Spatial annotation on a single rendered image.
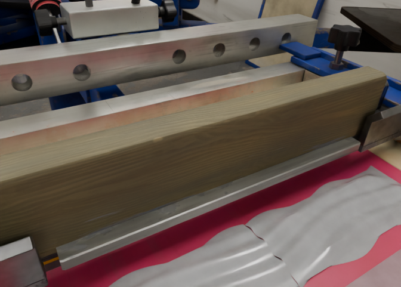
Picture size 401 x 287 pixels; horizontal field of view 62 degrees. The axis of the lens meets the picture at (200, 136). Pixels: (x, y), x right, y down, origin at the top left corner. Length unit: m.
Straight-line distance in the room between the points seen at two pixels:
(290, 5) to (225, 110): 2.74
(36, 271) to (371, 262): 0.25
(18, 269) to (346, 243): 0.24
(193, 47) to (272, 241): 0.30
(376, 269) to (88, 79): 0.37
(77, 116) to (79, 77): 0.08
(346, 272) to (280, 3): 2.85
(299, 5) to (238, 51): 2.38
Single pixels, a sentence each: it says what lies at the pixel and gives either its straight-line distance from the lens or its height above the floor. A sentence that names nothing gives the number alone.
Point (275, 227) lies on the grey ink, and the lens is 0.30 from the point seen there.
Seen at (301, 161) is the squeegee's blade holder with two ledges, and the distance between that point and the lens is 0.33.
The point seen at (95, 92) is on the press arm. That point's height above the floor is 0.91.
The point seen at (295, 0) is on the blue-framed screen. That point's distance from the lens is 2.95.
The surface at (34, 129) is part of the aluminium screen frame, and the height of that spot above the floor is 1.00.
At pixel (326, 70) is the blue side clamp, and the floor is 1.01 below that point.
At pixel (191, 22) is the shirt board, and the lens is 1.00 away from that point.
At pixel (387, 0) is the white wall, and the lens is 2.54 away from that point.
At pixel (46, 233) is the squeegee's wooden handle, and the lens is 0.24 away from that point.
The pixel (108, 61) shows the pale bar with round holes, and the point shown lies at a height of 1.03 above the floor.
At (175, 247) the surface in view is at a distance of 0.29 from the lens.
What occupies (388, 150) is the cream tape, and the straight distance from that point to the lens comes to 0.46.
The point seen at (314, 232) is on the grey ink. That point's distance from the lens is 0.31.
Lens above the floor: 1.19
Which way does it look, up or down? 34 degrees down
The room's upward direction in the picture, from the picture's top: 3 degrees clockwise
